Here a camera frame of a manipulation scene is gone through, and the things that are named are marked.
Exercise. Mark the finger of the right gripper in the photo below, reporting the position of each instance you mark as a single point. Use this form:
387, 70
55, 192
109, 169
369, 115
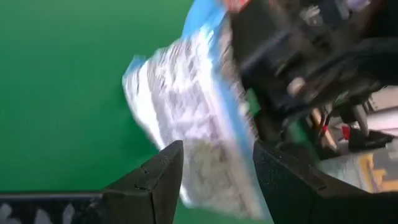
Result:
273, 121
255, 46

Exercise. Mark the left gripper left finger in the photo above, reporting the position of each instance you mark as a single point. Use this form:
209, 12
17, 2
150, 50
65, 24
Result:
149, 196

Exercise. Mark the green table mat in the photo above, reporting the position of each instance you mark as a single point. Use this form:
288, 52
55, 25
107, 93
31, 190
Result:
62, 93

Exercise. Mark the Saucy Noods red noodle pack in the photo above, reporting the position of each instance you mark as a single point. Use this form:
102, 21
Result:
236, 3

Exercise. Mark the small red tag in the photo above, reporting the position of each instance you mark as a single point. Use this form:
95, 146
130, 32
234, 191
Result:
324, 128

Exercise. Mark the Maruchan beef ramen pack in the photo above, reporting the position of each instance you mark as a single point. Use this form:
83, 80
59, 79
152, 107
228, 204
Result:
186, 109

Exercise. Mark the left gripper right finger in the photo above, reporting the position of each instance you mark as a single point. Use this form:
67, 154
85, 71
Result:
286, 196

